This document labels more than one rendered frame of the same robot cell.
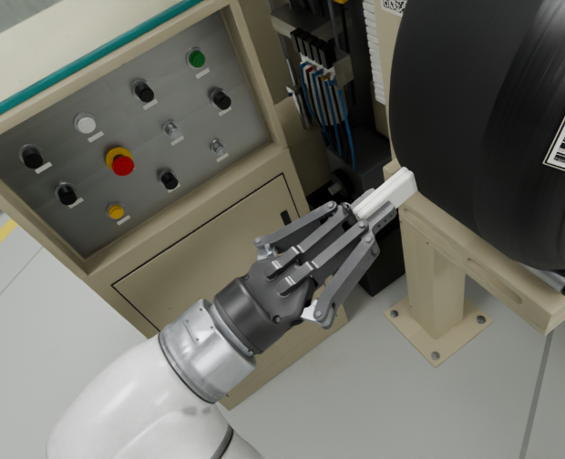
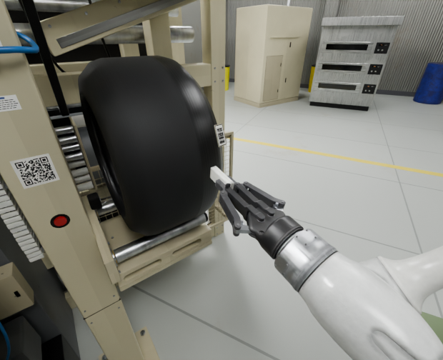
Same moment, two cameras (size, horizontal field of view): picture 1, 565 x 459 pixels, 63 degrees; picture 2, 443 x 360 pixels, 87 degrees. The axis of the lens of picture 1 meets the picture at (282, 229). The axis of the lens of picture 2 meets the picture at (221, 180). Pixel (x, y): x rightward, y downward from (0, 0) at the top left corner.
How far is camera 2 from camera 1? 0.56 m
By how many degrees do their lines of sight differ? 79
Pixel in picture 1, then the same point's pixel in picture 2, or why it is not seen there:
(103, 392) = (374, 291)
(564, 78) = (208, 120)
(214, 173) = not seen: outside the picture
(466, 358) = (163, 348)
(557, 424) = (203, 309)
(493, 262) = (181, 241)
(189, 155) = not seen: outside the picture
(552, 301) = (206, 228)
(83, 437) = (407, 306)
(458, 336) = (148, 348)
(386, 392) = not seen: outside the picture
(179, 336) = (317, 246)
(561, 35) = (198, 109)
